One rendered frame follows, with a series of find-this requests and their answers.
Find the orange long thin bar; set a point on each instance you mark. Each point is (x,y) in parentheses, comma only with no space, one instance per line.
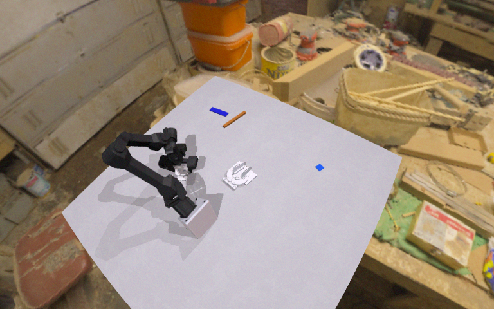
(234,119)

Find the blue rectangular block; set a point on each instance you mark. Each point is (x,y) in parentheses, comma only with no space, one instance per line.
(218,111)

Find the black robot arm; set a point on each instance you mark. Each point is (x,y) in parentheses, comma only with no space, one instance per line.
(118,156)

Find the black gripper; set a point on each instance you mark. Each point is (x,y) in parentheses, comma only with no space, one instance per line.
(166,162)

